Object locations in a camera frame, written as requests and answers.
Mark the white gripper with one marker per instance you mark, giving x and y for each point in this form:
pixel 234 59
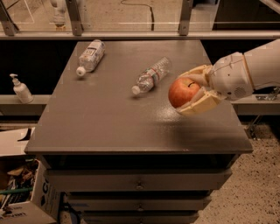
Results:
pixel 230 76

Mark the red apple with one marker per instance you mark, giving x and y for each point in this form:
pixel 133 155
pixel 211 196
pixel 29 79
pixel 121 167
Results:
pixel 181 91

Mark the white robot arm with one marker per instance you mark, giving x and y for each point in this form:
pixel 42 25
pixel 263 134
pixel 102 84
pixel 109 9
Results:
pixel 263 64

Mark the clear water bottle red label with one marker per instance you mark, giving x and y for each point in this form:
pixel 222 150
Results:
pixel 151 76

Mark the water bottle white label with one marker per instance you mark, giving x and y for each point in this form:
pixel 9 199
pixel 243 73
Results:
pixel 90 58

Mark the white pump dispenser bottle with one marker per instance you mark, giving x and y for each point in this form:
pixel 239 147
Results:
pixel 22 91

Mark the grey drawer cabinet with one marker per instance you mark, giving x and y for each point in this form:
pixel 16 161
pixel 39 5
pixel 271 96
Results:
pixel 123 159

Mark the cardboard box with clutter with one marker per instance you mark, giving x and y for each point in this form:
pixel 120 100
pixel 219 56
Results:
pixel 26 196

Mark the metal railing frame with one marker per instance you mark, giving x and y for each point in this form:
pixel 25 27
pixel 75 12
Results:
pixel 139 19

